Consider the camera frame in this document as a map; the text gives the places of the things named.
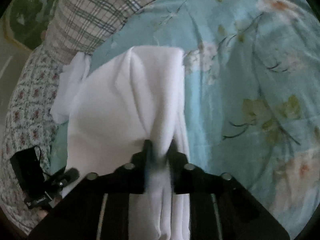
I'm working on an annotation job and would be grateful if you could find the green wall poster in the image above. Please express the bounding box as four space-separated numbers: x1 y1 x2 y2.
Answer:
5 0 65 50

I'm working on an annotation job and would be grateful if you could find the teal floral blanket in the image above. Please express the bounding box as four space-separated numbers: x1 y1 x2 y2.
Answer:
50 0 320 238

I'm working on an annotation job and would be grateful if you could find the person's left hand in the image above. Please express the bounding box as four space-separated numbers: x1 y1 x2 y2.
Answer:
37 208 52 219

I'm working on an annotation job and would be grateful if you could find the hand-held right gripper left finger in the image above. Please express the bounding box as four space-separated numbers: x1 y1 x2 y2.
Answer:
27 139 153 240

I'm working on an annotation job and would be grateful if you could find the white zip hoodie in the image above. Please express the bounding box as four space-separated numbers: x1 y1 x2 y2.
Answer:
61 45 191 240

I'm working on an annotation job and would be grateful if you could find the white folded garment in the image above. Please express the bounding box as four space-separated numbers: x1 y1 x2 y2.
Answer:
49 52 92 124

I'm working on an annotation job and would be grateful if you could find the small-flower print bed sheet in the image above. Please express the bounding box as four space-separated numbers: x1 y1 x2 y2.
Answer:
0 46 65 235

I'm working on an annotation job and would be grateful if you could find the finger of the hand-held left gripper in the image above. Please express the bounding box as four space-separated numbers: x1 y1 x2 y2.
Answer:
51 168 80 184

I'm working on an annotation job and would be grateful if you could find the plaid checked pillow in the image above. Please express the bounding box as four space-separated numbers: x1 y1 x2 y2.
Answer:
44 0 200 63

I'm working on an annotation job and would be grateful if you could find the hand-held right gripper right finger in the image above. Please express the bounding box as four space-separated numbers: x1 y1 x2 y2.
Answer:
167 140 291 240

